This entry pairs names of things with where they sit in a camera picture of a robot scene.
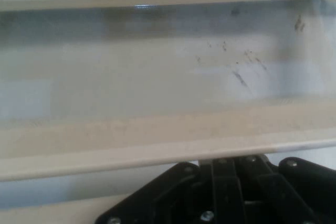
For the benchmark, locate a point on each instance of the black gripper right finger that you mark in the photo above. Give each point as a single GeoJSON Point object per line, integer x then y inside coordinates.
{"type": "Point", "coordinates": [302, 190]}

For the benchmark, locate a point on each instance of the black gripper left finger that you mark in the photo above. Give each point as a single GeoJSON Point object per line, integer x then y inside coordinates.
{"type": "Point", "coordinates": [225, 190]}

